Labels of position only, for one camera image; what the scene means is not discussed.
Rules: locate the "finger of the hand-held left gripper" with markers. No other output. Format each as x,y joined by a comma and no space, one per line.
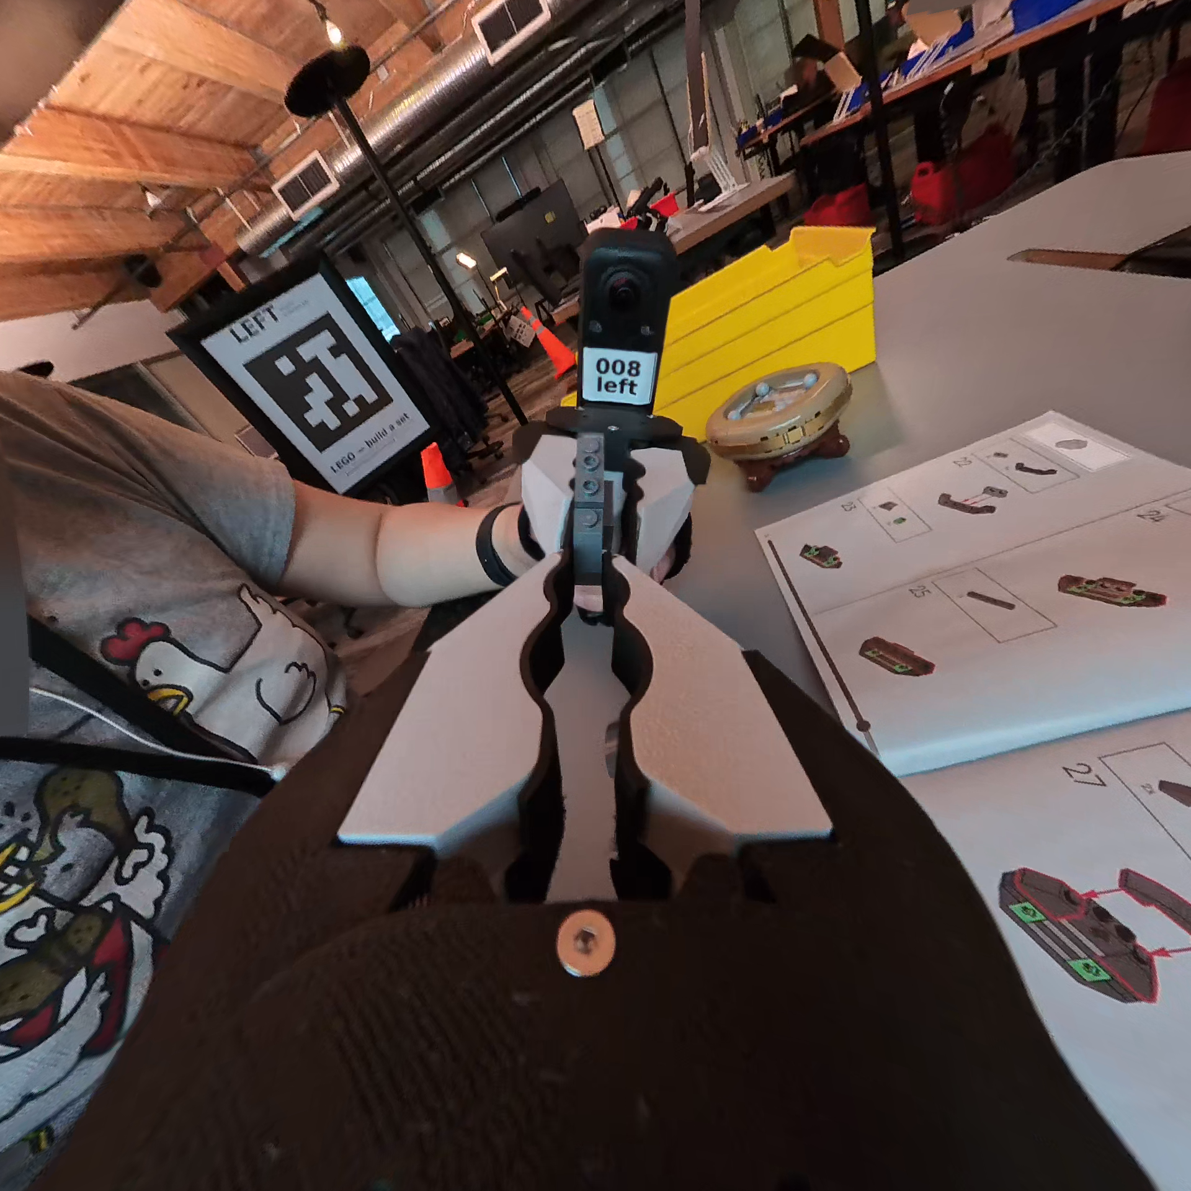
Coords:
549,499
667,499

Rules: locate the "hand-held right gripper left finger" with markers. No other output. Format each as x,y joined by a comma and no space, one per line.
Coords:
438,735

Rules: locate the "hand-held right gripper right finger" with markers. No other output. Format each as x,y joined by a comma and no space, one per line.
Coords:
736,745

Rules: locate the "dark grey brick piece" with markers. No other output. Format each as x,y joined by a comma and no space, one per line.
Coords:
595,502

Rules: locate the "person's left forearm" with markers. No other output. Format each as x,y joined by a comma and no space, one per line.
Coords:
392,550

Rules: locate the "grey desk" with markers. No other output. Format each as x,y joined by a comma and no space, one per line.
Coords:
978,327

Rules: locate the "person's left hand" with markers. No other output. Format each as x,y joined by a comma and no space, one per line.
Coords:
591,600

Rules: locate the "black wristband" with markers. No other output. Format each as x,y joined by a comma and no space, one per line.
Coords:
491,550

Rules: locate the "orange traffic cone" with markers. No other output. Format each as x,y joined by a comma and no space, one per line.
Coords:
438,475
558,349

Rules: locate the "black monitor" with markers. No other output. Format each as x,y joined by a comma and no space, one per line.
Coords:
532,234

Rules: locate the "grey background table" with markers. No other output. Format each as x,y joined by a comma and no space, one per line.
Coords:
736,201

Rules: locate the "tan round brick model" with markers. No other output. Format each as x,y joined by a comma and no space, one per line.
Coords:
782,425

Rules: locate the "yellow plastic bin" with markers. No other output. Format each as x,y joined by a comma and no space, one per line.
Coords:
772,317

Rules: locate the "white hanging sign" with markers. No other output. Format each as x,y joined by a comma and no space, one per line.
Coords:
589,121

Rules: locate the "red bag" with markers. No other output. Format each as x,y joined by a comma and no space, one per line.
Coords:
1168,108
839,205
969,177

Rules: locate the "white instruction booklet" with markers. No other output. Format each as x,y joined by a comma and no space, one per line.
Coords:
978,671

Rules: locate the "white air vent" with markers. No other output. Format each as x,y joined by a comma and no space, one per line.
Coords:
510,29
306,184

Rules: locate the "black floor stand pole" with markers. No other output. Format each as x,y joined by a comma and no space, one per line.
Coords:
883,140
327,83

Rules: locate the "long wooden table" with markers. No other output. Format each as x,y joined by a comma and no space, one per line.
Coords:
932,71

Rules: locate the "grey printed shirt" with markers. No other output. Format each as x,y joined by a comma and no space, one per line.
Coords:
140,512

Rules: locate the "silver air duct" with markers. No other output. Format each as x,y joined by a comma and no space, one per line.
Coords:
447,112

